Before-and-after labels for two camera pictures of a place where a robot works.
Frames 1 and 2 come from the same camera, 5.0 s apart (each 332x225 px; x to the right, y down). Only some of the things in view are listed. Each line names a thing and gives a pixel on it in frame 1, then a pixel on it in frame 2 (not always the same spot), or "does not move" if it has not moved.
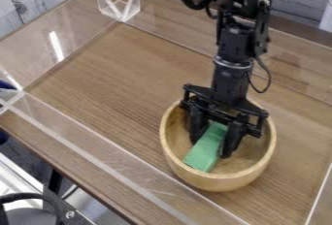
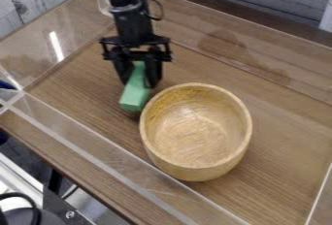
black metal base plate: (65, 212) does not move
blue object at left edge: (6, 84) does not move
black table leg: (57, 178) does not move
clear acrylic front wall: (66, 176) does not move
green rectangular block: (206, 153) → (137, 93)
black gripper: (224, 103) → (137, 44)
